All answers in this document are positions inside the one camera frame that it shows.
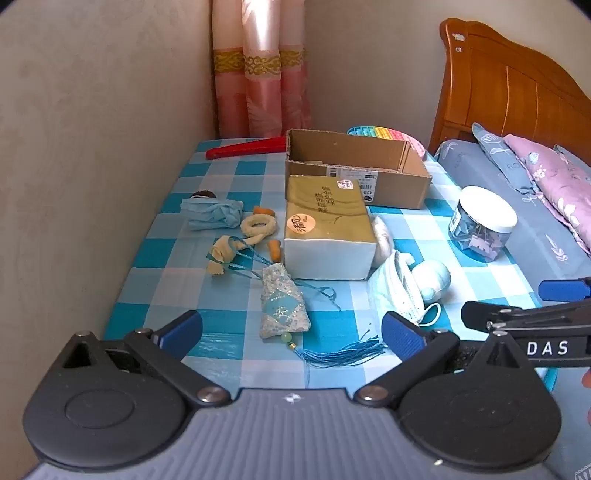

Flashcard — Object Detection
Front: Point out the rainbow bubble pop toy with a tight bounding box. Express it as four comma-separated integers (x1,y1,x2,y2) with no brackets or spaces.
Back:
346,124,426,160

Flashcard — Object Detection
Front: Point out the wooden bed headboard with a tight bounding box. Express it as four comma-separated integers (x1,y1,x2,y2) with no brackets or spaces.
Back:
427,17,591,155

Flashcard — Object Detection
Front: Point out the light blue soft ball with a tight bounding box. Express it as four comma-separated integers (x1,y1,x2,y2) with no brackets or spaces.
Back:
412,260,451,301

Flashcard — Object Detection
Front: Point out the clear jar with white lid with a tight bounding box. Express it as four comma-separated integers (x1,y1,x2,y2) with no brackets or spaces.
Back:
448,185,519,263

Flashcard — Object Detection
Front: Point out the red folding fan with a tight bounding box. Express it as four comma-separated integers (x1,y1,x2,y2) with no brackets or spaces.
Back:
205,136,289,161

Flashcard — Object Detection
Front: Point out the blue floral pillow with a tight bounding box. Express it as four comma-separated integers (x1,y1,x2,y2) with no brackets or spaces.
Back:
472,122,591,208

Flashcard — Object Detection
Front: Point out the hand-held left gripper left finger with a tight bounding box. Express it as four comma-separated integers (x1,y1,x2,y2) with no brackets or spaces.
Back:
60,310,232,408

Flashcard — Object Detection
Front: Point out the cream scrunchie with tail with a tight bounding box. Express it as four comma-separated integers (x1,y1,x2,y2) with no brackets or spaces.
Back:
204,212,279,278

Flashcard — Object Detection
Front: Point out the pale blue face mask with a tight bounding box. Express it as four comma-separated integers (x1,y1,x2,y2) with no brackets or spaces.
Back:
367,250,441,326

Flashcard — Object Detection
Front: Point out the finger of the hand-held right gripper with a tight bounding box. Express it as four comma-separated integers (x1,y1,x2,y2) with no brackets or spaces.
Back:
461,300,591,335
538,276,591,302

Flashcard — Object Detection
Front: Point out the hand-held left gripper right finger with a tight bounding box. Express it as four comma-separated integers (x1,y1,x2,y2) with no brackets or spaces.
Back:
355,310,536,408

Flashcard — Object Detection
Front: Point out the blue bed mattress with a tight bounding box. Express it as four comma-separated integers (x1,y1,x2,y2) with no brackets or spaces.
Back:
434,138,591,480

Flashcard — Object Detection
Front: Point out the blue checked tablecloth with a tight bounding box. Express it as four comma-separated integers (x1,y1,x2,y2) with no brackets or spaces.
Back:
104,136,559,393

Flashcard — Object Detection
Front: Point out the gold tissue pack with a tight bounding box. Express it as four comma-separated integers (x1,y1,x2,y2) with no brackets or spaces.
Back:
283,174,377,281

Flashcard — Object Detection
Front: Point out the pink floral pillow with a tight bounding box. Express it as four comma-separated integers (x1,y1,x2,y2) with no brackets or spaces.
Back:
503,134,591,257

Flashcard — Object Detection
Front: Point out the pink and cream curtain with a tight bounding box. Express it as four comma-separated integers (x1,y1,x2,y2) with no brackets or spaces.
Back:
211,0,312,139

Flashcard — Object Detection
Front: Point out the blue sachet with tassel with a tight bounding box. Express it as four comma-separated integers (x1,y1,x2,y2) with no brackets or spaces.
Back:
222,235,386,368

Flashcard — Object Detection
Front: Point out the cardboard box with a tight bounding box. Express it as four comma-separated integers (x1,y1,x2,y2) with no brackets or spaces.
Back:
284,128,433,210

